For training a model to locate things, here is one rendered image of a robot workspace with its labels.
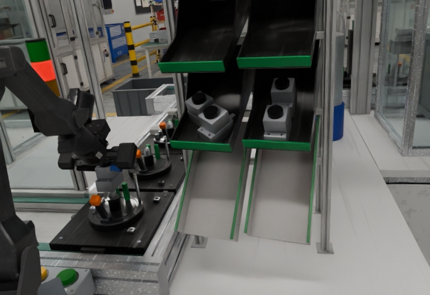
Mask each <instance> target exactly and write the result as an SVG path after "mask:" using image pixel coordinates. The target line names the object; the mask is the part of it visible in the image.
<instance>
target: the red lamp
mask: <svg viewBox="0 0 430 295"><path fill-rule="evenodd" d="M31 66H32V67H33V69H34V70H35V71H36V72H37V74H38V75H39V76H40V77H41V78H42V79H43V80H44V81H50V80H53V79H55V78H56V76H55V73H54V69H53V65H52V61H51V60H48V61H42V62H36V63H31Z"/></svg>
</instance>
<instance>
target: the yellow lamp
mask: <svg viewBox="0 0 430 295"><path fill-rule="evenodd" d="M45 83H46V84H47V85H48V86H49V88H50V89H51V90H52V91H53V92H54V93H55V94H56V95H57V96H59V97H60V91H59V88H58V84H57V80H56V78H55V79H53V80H50V81H45Z"/></svg>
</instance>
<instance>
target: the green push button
mask: <svg viewBox="0 0 430 295"><path fill-rule="evenodd" d="M57 277H59V278H60V279H61V282H62V284H63V286H65V285H68V284H70V283H72V282H73V281H74V280H75V279H76V278H77V273H76V271H75V269H64V270H62V271H61V272H59V273H58V275H57V276H56V278H57Z"/></svg>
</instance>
